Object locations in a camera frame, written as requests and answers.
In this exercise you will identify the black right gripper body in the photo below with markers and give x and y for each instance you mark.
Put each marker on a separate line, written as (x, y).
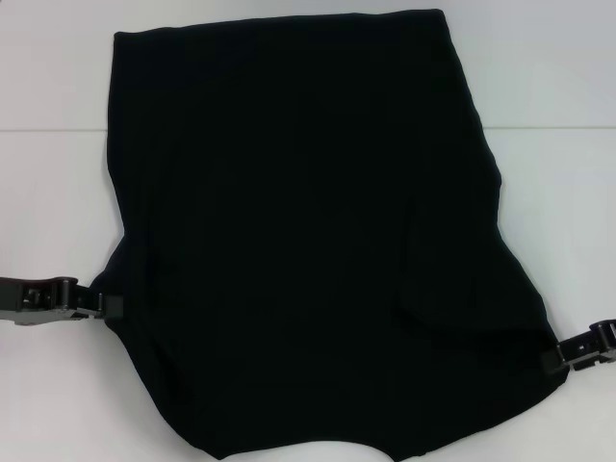
(607, 344)

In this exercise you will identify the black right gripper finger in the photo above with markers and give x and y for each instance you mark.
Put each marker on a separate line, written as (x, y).
(568, 353)

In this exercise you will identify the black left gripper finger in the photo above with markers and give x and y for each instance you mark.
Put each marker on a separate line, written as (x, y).
(101, 303)

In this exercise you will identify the black shirt with white print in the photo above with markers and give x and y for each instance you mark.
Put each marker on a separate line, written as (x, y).
(313, 216)

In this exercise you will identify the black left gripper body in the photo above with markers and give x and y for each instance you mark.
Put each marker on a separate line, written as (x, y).
(33, 298)

